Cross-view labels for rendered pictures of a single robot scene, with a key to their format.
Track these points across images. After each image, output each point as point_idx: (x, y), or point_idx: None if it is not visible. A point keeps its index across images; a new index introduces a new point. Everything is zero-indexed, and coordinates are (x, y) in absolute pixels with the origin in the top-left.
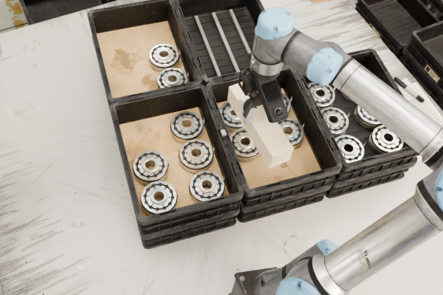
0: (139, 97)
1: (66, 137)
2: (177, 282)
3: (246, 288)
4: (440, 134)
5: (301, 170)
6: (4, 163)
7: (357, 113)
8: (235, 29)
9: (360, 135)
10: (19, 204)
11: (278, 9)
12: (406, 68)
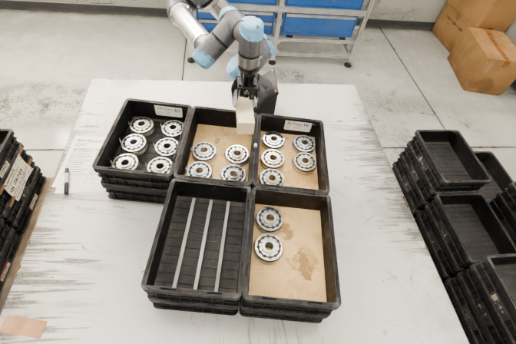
0: (305, 191)
1: (353, 239)
2: None
3: (275, 87)
4: (182, 7)
5: (208, 133)
6: (398, 234)
7: (145, 145)
8: (183, 263)
9: (153, 139)
10: (385, 202)
11: (247, 24)
12: (44, 201)
